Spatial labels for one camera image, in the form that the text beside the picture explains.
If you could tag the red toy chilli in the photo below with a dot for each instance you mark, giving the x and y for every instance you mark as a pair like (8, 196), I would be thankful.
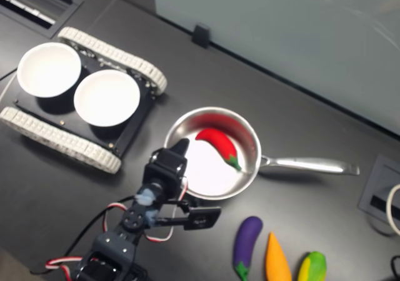
(218, 142)

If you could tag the pale grey putty lump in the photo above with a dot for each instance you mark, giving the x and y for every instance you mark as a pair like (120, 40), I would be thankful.
(145, 197)
(151, 218)

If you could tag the white bowl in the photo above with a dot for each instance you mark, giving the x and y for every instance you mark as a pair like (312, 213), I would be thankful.
(48, 68)
(106, 96)

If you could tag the purple toy aubergine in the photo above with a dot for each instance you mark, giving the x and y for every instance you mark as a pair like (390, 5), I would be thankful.
(247, 235)

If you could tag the black partition clip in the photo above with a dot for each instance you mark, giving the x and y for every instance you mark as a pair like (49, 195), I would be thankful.
(201, 36)

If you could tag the small white-tracked black vehicle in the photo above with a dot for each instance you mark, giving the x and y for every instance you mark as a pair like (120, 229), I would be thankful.
(47, 131)

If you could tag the orange toy carrot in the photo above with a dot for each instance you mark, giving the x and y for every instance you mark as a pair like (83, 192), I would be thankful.
(276, 260)

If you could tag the frosted glass partition panel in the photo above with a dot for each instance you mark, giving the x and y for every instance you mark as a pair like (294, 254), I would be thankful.
(281, 28)

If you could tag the yellow green toy corn cob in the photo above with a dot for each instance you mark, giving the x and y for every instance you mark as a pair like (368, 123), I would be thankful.
(312, 267)

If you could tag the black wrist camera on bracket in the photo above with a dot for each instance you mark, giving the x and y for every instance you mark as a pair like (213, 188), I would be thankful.
(201, 217)

